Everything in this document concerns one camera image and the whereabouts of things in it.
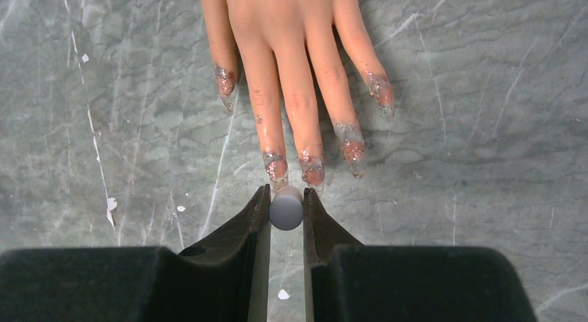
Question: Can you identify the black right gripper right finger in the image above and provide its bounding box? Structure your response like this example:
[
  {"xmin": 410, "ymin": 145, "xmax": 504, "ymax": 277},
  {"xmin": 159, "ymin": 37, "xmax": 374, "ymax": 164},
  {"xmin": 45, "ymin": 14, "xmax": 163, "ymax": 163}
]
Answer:
[{"xmin": 303, "ymin": 188, "xmax": 536, "ymax": 321}]

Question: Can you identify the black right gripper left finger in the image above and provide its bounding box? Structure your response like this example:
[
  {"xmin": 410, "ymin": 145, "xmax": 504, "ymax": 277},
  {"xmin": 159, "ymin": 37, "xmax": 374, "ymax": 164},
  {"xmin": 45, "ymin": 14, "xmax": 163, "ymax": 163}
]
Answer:
[{"xmin": 1, "ymin": 185, "xmax": 271, "ymax": 321}]

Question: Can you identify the white nail polish brush cap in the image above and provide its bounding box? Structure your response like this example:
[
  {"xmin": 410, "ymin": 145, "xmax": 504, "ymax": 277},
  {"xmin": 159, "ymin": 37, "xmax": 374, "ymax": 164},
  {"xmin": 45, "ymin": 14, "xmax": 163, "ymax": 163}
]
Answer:
[{"xmin": 269, "ymin": 185, "xmax": 304, "ymax": 231}]

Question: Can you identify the mannequin practice hand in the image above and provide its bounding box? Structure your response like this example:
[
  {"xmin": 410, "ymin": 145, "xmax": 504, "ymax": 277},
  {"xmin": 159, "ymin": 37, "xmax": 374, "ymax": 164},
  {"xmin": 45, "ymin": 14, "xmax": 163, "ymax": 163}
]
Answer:
[{"xmin": 200, "ymin": 0, "xmax": 395, "ymax": 190}]

